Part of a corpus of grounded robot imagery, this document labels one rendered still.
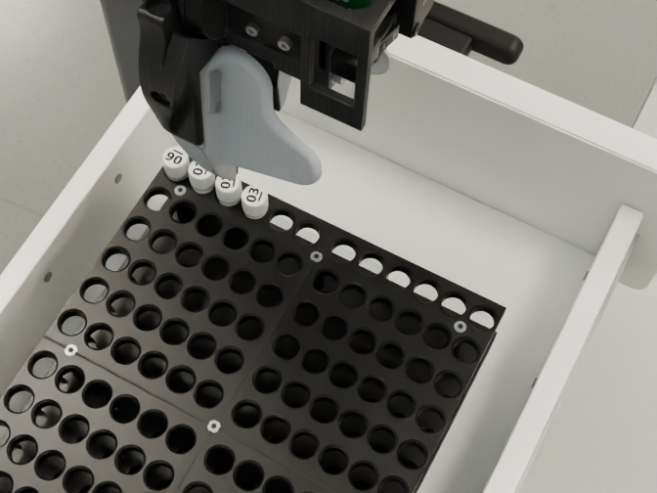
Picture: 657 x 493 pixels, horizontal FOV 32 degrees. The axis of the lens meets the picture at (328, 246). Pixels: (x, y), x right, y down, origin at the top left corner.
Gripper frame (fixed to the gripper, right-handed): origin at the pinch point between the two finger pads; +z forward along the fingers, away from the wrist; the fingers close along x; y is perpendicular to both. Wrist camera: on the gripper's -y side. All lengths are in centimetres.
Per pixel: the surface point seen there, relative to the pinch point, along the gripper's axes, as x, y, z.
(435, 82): 9.0, 5.5, 5.0
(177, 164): -0.2, -3.4, 6.3
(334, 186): 6.3, 1.8, 13.8
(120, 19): 27, -30, 41
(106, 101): 48, -54, 97
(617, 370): 7.4, 19.7, 21.2
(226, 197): -0.4, -0.6, 6.7
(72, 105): 45, -58, 97
